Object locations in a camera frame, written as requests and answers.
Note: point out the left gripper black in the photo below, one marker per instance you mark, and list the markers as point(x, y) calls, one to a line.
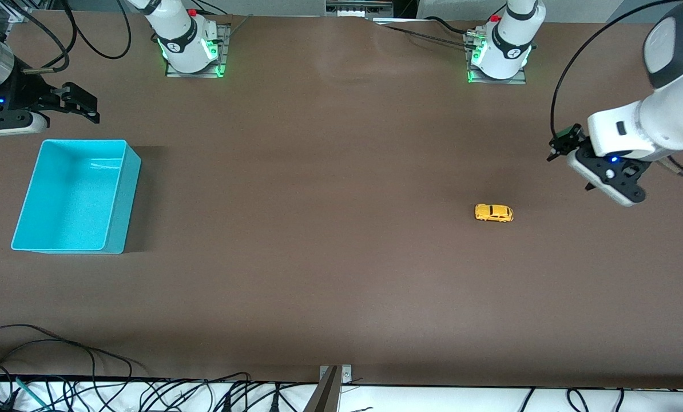
point(577, 141)

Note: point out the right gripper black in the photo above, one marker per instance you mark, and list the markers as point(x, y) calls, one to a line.
point(22, 96)

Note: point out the yellow beetle toy car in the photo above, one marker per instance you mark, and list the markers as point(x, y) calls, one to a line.
point(493, 213)

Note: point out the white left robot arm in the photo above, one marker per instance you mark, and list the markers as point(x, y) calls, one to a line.
point(650, 126)

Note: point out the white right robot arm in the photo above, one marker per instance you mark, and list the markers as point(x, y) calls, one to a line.
point(175, 34)

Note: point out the teal plastic bin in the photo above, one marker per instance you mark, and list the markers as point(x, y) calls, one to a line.
point(67, 194)

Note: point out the grey power strip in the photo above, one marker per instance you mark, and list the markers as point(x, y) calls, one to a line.
point(358, 7)

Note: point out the white bench board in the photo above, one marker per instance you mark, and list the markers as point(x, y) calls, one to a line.
point(433, 401)

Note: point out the black power plug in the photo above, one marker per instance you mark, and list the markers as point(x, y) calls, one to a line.
point(227, 401)
point(274, 400)

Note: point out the grey metal pole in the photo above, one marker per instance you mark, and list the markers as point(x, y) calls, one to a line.
point(323, 397)

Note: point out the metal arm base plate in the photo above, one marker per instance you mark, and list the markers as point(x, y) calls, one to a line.
point(513, 82)
point(225, 51)

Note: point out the aluminium frame profile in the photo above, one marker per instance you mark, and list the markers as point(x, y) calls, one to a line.
point(10, 8)

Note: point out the small metal bracket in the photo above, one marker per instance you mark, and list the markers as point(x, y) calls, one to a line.
point(346, 375)

